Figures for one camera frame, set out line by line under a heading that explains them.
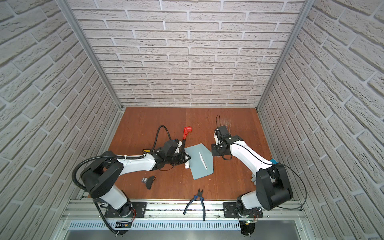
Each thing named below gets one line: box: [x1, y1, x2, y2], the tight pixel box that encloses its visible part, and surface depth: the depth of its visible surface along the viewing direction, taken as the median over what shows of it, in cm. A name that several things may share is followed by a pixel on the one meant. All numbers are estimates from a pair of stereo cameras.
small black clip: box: [141, 175, 156, 190], surface depth 84 cm
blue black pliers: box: [183, 188, 206, 222], surface depth 77 cm
